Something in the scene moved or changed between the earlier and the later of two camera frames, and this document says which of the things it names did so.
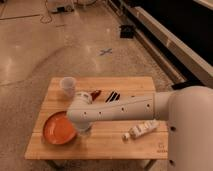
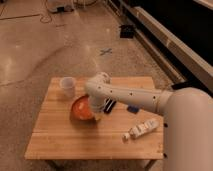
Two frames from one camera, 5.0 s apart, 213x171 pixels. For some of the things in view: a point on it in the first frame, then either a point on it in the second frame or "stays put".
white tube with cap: (141, 129) stays put
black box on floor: (126, 31) stays put
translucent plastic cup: (68, 85) stays put
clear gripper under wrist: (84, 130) -> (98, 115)
